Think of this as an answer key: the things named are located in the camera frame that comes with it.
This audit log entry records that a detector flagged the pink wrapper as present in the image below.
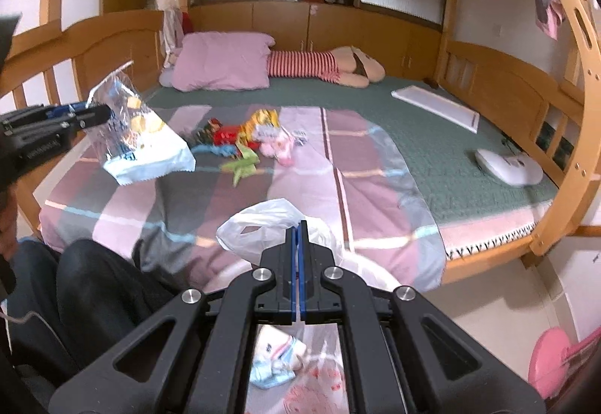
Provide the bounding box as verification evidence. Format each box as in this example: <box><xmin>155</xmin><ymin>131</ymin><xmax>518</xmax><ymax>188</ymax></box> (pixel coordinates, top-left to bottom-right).
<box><xmin>260</xmin><ymin>127</ymin><xmax>295</xmax><ymax>166</ymax></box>

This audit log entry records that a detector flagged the dark green snack bag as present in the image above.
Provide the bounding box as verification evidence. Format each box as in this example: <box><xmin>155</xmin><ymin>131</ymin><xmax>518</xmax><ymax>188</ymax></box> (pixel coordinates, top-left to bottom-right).
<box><xmin>182</xmin><ymin>118</ymin><xmax>222</xmax><ymax>148</ymax></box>

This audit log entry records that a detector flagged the white handheld device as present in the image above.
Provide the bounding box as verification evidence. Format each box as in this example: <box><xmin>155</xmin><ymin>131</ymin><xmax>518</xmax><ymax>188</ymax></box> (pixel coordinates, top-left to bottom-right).
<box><xmin>475</xmin><ymin>149</ymin><xmax>544</xmax><ymax>187</ymax></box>

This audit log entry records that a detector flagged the pink stool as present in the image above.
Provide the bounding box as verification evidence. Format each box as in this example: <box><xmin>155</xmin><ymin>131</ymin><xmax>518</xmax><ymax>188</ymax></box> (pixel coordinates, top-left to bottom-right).
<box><xmin>528</xmin><ymin>327</ymin><xmax>600</xmax><ymax>399</ymax></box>

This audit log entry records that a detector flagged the green wrapper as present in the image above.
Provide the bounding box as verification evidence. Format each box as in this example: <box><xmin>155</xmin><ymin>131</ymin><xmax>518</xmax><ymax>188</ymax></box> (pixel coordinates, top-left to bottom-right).
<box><xmin>220</xmin><ymin>143</ymin><xmax>260</xmax><ymax>187</ymax></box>

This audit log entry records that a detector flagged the wooden bed frame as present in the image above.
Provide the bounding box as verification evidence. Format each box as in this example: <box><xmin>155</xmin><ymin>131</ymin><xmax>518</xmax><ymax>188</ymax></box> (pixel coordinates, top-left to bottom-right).
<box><xmin>1</xmin><ymin>0</ymin><xmax>600</xmax><ymax>283</ymax></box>

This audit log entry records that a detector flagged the white plastic trash bag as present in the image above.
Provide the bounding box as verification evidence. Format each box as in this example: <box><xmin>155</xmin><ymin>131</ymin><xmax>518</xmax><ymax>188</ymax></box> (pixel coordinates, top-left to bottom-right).
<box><xmin>217</xmin><ymin>199</ymin><xmax>405</xmax><ymax>413</ymax></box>

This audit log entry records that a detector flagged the striped plush doll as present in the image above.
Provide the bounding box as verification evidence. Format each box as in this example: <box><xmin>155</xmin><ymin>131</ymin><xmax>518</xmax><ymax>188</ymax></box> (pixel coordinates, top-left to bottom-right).
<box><xmin>268</xmin><ymin>46</ymin><xmax>386</xmax><ymax>89</ymax></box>

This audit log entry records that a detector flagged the pink pillow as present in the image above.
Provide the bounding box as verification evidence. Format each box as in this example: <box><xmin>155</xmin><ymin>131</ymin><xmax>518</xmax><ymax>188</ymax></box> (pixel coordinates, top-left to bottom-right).
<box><xmin>171</xmin><ymin>31</ymin><xmax>275</xmax><ymax>92</ymax></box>

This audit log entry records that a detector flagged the light blue cloth rag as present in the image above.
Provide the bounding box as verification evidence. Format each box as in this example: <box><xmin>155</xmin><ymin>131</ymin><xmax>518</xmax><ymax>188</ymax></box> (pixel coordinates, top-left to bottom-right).
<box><xmin>190</xmin><ymin>144</ymin><xmax>240</xmax><ymax>159</ymax></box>

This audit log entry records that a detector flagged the red snack wrapper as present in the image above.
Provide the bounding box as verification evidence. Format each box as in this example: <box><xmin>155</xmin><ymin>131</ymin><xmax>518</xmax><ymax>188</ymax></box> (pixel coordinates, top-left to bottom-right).
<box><xmin>213</xmin><ymin>125</ymin><xmax>261</xmax><ymax>150</ymax></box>

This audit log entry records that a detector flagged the pink plaid blanket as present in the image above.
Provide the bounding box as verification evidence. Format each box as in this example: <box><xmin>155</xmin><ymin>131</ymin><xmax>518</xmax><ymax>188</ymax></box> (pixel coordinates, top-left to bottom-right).
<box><xmin>40</xmin><ymin>106</ymin><xmax>446</xmax><ymax>292</ymax></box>

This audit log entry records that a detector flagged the green bed mat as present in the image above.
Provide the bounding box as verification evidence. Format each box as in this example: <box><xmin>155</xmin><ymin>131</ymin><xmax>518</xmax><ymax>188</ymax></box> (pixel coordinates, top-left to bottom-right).
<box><xmin>145</xmin><ymin>77</ymin><xmax>557</xmax><ymax>224</ymax></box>

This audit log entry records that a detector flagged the white tissue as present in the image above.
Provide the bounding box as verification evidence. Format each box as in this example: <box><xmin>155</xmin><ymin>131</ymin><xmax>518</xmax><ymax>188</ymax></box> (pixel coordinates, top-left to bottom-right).
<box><xmin>291</xmin><ymin>129</ymin><xmax>308</xmax><ymax>146</ymax></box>

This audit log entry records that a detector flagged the yellow chip bag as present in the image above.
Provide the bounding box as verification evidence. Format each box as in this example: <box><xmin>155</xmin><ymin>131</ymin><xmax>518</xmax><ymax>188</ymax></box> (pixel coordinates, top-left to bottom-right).
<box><xmin>237</xmin><ymin>108</ymin><xmax>280</xmax><ymax>143</ymax></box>

